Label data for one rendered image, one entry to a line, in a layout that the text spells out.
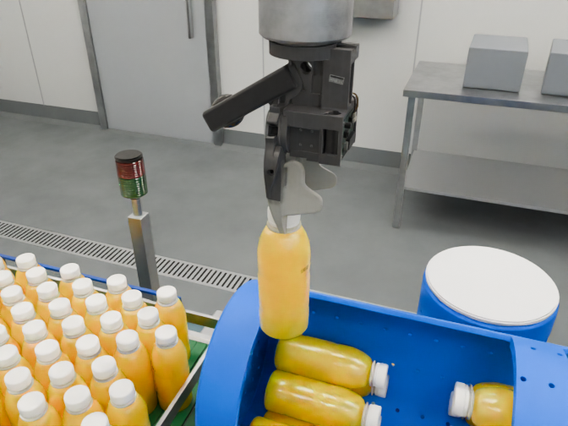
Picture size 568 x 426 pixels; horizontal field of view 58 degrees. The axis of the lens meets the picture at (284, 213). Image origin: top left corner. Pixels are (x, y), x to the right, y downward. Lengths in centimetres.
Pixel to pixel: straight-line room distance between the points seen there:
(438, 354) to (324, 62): 59
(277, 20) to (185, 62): 398
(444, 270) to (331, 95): 78
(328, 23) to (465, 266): 87
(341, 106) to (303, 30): 9
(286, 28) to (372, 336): 60
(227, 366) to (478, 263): 72
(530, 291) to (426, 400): 39
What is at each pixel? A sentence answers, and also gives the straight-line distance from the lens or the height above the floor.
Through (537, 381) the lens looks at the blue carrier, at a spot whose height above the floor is 123.
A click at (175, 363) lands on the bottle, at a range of 100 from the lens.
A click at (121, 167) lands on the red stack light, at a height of 124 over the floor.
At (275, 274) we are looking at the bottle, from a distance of 62.
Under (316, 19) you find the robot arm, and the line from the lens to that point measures 49.
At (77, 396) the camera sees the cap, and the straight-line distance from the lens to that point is 92.
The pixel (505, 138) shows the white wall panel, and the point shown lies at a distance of 403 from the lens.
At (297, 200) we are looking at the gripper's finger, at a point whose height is 147.
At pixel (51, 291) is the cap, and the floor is 108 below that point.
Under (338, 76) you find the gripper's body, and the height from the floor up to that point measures 160.
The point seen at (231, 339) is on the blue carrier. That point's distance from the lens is 75.
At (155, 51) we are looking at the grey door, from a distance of 459.
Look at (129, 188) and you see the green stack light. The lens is 125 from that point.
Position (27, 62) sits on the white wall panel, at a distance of 558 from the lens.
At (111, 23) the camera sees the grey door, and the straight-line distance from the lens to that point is 477.
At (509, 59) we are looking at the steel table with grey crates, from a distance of 311.
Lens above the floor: 173
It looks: 30 degrees down
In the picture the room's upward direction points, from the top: straight up
